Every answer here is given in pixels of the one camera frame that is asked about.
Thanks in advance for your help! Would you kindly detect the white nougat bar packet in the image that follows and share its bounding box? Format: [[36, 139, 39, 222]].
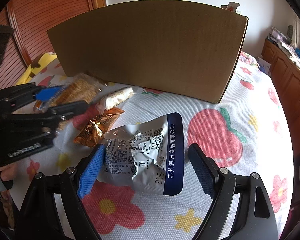
[[95, 87, 136, 114]]

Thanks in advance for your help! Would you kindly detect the strawberry print white bedsheet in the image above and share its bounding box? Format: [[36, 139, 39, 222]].
[[9, 51, 289, 240]]

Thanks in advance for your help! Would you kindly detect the wooden window cabinet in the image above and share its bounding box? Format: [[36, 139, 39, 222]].
[[261, 39, 300, 156]]

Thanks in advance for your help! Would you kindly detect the patterned curtain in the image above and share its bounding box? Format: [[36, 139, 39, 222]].
[[292, 17, 300, 49]]

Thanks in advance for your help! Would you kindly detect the gold brown candy wrapper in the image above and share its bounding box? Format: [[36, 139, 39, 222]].
[[73, 107, 125, 148]]

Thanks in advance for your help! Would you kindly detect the silver orange small pouch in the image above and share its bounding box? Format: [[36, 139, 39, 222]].
[[33, 100, 49, 113]]

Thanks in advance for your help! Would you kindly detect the clutter on cabinet top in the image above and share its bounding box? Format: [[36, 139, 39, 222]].
[[267, 27, 300, 68]]

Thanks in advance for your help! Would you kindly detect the silver blue snack pouch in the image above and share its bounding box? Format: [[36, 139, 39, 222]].
[[97, 113, 185, 196]]

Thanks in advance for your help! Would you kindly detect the silver red snack pouch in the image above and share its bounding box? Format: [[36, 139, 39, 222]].
[[221, 2, 240, 12]]

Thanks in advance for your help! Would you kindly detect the brown cardboard box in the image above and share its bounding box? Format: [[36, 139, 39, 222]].
[[47, 0, 248, 103]]

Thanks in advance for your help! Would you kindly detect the person left hand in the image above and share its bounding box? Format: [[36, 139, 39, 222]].
[[0, 163, 18, 181]]

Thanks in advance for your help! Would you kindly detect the wooden louvered wardrobe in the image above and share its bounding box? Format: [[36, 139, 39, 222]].
[[0, 0, 106, 89]]

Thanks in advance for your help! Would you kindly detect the brown cracker packet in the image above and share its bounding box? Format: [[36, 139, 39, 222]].
[[45, 73, 107, 109]]

